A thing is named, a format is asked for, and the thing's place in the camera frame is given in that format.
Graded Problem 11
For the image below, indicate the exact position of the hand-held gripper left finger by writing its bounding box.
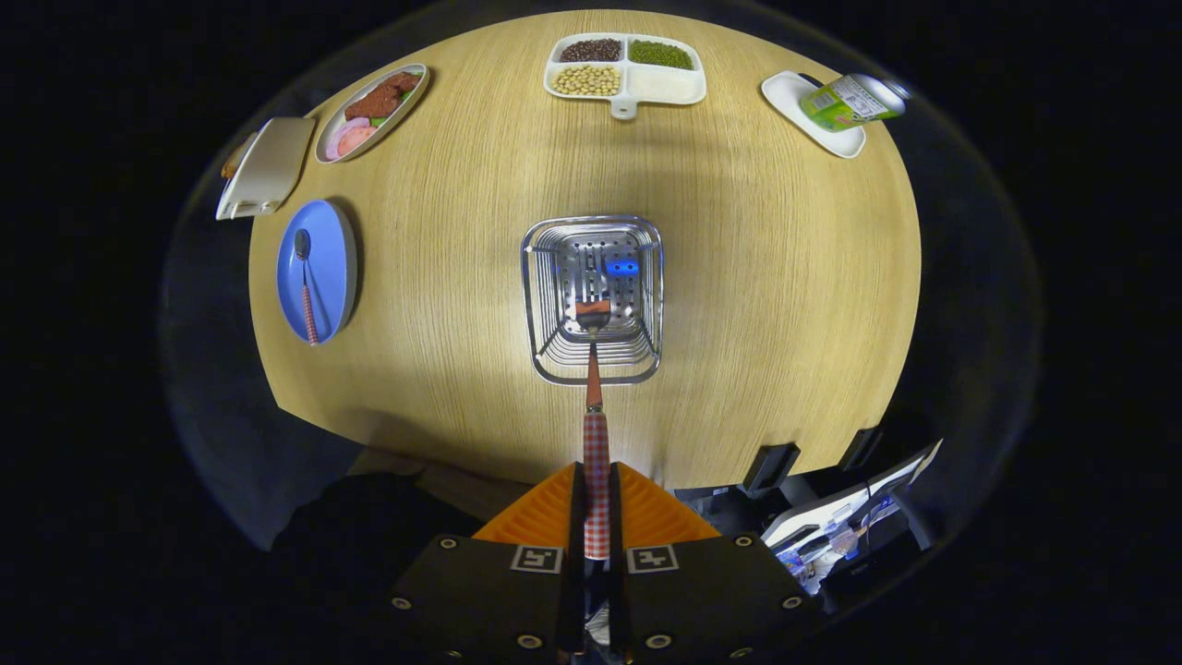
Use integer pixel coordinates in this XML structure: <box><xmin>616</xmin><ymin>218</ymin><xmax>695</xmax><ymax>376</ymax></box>
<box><xmin>388</xmin><ymin>461</ymin><xmax>586</xmax><ymax>664</ymax></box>

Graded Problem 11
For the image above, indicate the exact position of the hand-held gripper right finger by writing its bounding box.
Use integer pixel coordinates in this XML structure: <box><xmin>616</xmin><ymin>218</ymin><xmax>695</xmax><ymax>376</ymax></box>
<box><xmin>609</xmin><ymin>461</ymin><xmax>825</xmax><ymax>664</ymax></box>

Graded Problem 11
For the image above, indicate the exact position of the red checked handle spoon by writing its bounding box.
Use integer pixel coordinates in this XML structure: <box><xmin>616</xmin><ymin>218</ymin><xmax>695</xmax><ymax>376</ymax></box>
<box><xmin>294</xmin><ymin>229</ymin><xmax>320</xmax><ymax>346</ymax></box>
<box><xmin>574</xmin><ymin>300</ymin><xmax>613</xmax><ymax>561</ymax></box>

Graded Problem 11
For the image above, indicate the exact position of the black table clamp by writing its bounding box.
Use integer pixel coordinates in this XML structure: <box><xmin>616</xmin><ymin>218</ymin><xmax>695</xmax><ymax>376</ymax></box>
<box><xmin>838</xmin><ymin>427</ymin><xmax>886</xmax><ymax>472</ymax></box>
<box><xmin>743</xmin><ymin>443</ymin><xmax>802</xmax><ymax>495</ymax></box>

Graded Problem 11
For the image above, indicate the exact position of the white-edged monitor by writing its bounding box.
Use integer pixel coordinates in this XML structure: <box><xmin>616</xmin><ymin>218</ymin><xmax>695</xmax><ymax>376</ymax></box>
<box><xmin>762</xmin><ymin>440</ymin><xmax>944</xmax><ymax>552</ymax></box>

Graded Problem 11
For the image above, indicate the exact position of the blue round plate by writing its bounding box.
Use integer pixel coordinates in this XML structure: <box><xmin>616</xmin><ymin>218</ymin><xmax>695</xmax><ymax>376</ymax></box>
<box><xmin>276</xmin><ymin>199</ymin><xmax>358</xmax><ymax>345</ymax></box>

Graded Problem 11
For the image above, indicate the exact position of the white toaster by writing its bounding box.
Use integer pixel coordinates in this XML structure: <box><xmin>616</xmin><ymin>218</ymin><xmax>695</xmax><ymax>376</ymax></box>
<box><xmin>215</xmin><ymin>116</ymin><xmax>317</xmax><ymax>221</ymax></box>

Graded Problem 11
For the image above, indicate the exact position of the toast slice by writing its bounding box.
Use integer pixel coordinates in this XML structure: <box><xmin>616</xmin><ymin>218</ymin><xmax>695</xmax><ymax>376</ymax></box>
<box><xmin>220</xmin><ymin>134</ymin><xmax>259</xmax><ymax>182</ymax></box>

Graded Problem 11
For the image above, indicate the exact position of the plate of sliced meat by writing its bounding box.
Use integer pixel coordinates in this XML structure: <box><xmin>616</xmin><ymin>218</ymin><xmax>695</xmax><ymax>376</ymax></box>
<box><xmin>314</xmin><ymin>63</ymin><xmax>430</xmax><ymax>164</ymax></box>

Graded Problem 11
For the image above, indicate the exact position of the small white rectangular plate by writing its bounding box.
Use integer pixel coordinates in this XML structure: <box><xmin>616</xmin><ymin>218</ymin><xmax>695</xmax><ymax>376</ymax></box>
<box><xmin>761</xmin><ymin>71</ymin><xmax>867</xmax><ymax>159</ymax></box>

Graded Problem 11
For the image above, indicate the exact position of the white divided tray with beans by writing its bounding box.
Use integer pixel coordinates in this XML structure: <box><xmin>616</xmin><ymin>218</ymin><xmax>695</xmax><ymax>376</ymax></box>
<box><xmin>544</xmin><ymin>33</ymin><xmax>707</xmax><ymax>120</ymax></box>

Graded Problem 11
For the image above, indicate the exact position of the green drink can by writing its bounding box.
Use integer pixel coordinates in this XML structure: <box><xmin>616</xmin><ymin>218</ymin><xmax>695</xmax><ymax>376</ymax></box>
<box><xmin>800</xmin><ymin>74</ymin><xmax>908</xmax><ymax>132</ymax></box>

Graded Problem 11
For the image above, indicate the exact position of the metal wire basket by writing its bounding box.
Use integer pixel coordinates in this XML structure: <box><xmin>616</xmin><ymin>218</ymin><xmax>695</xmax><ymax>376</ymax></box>
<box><xmin>520</xmin><ymin>215</ymin><xmax>665</xmax><ymax>386</ymax></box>

